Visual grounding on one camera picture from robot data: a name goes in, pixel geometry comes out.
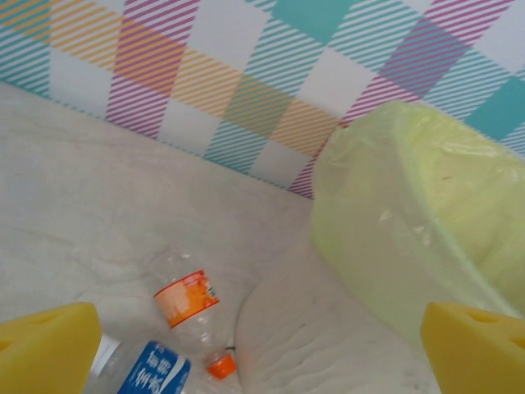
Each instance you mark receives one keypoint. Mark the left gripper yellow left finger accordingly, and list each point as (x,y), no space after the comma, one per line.
(45,349)

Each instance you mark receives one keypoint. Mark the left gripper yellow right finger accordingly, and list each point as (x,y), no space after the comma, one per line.
(476,353)

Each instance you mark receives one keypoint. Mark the blue label clear bottle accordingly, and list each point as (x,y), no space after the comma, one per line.
(156,369)

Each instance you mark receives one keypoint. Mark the orange label orange cap bottle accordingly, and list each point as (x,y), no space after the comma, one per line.
(186,297)

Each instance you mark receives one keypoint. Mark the trash bin with yellow-green bag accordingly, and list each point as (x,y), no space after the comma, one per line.
(410,184)

